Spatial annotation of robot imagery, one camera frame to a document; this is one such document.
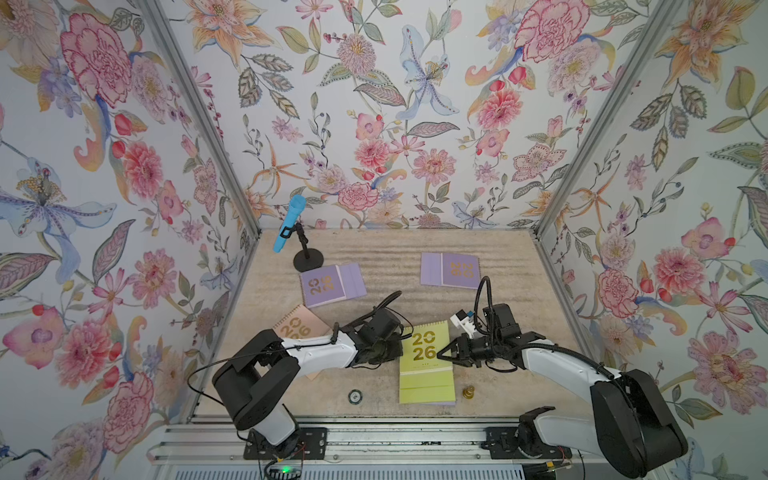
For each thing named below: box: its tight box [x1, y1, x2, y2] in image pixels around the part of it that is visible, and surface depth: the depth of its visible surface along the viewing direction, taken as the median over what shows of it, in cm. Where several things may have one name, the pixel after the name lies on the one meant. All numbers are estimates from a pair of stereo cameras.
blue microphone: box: [273, 194, 307, 253], surface depth 95 cm
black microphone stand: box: [293, 222, 324, 273], surface depth 113 cm
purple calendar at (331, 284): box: [299, 262, 367, 309], surface depth 106 cm
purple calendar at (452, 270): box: [420, 252, 481, 289], surface depth 112 cm
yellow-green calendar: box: [399, 320, 456, 406], surface depth 83 cm
